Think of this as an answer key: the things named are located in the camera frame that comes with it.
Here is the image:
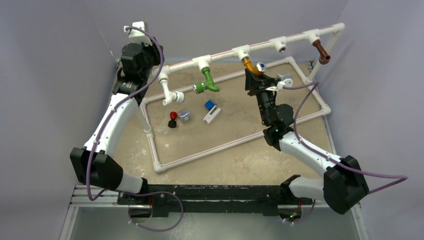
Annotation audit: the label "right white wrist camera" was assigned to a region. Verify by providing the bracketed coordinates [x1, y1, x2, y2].
[265, 72, 294, 92]

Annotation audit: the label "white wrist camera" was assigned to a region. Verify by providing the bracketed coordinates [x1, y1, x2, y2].
[265, 72, 294, 92]
[124, 21, 153, 46]

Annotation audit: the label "green plastic faucet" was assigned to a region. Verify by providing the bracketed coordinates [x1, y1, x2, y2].
[192, 67, 220, 94]

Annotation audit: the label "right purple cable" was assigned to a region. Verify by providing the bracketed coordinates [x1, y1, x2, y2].
[281, 81, 409, 196]

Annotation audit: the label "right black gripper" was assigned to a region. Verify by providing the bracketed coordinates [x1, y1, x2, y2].
[243, 68, 276, 126]

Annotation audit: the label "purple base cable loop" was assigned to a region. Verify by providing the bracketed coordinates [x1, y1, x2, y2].
[128, 193, 186, 234]

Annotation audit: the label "blue small block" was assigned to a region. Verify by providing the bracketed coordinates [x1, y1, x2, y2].
[204, 100, 216, 111]

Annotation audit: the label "clear plastic small box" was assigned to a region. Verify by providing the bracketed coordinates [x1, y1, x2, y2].
[177, 108, 192, 123]

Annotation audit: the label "white plastic clip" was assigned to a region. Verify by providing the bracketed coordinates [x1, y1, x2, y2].
[203, 105, 222, 125]

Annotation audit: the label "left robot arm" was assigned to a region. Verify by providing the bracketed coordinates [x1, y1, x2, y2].
[70, 43, 164, 205]

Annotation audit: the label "red and black knob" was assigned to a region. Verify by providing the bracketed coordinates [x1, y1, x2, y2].
[167, 111, 178, 129]

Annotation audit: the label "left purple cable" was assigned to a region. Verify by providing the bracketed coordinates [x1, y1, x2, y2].
[85, 26, 166, 202]

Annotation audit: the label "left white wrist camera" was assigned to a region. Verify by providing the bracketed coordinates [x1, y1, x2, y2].
[124, 21, 153, 46]

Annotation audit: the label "white plastic faucet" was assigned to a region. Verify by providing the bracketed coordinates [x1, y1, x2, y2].
[158, 73, 185, 106]

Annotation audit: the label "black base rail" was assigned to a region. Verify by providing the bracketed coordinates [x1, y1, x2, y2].
[117, 184, 313, 217]

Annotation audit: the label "white PVC pipe frame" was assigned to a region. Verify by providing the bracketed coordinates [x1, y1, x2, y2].
[140, 23, 346, 174]

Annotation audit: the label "orange plastic faucet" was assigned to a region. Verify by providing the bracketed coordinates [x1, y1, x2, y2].
[241, 57, 267, 76]

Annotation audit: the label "brown plastic faucet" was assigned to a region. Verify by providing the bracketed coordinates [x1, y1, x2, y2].
[312, 39, 331, 65]

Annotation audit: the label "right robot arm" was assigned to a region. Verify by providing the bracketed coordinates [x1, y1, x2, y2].
[244, 69, 371, 214]

